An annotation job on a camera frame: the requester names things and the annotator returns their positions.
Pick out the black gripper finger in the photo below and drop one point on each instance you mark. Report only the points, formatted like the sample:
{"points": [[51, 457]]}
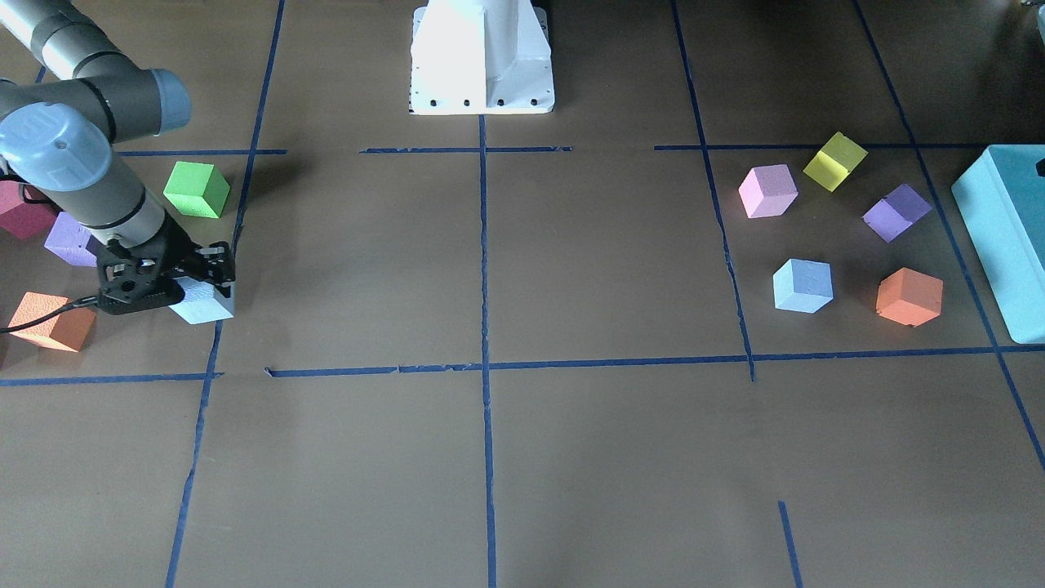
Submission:
{"points": [[214, 264]]}

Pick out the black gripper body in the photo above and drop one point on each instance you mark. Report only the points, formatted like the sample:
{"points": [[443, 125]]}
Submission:
{"points": [[173, 242]]}

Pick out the light blue foam block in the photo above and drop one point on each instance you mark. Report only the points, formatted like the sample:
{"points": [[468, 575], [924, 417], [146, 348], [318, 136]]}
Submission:
{"points": [[203, 303]]}

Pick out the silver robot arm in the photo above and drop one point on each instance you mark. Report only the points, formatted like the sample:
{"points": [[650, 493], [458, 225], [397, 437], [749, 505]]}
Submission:
{"points": [[59, 138]]}

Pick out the purple foam block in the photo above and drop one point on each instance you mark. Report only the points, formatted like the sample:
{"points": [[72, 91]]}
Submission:
{"points": [[896, 212], [72, 242]]}

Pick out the orange foam block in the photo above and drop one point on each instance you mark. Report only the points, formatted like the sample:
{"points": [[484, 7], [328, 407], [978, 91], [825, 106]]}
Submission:
{"points": [[909, 297], [67, 331]]}

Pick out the green foam block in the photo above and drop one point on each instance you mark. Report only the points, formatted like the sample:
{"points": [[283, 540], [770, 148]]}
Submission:
{"points": [[197, 189]]}

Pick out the dark red foam block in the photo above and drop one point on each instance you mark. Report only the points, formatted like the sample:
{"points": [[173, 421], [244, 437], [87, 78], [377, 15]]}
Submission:
{"points": [[24, 210]]}

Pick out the pink foam block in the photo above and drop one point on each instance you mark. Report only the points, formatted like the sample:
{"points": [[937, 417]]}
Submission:
{"points": [[768, 190]]}

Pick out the yellow foam block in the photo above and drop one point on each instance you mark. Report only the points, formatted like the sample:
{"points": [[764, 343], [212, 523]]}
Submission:
{"points": [[834, 162]]}

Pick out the teal plastic bin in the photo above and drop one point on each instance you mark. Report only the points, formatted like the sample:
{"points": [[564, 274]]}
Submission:
{"points": [[1001, 198]]}

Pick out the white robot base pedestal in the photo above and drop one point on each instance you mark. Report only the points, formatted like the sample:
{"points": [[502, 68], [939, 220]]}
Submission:
{"points": [[480, 58]]}

